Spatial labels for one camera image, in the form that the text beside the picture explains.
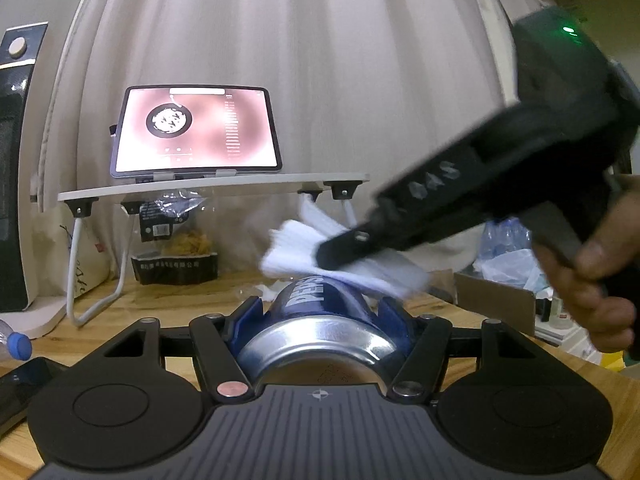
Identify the white and black heater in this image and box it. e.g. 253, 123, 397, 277
0, 22, 67, 339

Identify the beige tote bag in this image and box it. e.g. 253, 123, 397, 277
32, 209, 122, 302

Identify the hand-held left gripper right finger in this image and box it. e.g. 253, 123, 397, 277
376, 298, 532, 404

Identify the white folding lap desk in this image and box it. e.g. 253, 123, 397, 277
57, 172, 371, 329

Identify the plastic bag of water bottles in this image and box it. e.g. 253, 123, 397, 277
473, 217, 552, 294

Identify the black smartphone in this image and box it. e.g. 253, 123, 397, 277
0, 357, 71, 437

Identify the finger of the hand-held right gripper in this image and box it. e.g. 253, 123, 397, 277
317, 219, 401, 275

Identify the clear bottle with blue cap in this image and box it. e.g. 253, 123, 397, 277
0, 318, 32, 362

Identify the clear and black snack bag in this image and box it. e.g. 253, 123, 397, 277
131, 189, 220, 286

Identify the blue soda can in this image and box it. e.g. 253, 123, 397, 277
236, 277, 402, 397

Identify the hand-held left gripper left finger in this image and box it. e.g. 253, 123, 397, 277
102, 297, 264, 405

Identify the cardboard box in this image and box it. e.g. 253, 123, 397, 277
431, 269, 557, 337

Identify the tablet with lit screen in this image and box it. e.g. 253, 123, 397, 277
110, 85, 284, 180

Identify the small white bottle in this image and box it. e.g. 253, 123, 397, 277
536, 294, 572, 332

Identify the white tissue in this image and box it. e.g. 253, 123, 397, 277
259, 204, 432, 300

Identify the beige curtain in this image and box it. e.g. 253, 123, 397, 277
31, 0, 521, 281

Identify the person's right hand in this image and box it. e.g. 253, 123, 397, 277
534, 174, 640, 362

